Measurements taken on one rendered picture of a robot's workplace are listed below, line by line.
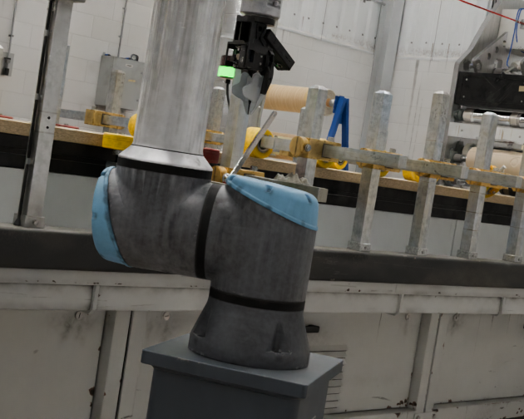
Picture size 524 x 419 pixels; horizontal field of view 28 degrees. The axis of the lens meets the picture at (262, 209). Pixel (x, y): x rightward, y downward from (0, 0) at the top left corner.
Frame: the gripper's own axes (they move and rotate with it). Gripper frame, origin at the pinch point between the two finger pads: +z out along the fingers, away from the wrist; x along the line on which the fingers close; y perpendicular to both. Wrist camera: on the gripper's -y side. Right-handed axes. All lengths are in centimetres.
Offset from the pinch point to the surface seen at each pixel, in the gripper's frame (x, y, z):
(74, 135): -26.7, 27.4, 12.0
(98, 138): -26.7, 20.9, 11.8
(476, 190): -7, -102, 10
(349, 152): 3.5, -30.8, 5.8
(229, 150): -7.2, -1.6, 9.9
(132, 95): -699, -485, -31
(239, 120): -6.1, -2.5, 2.6
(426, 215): -6, -78, 19
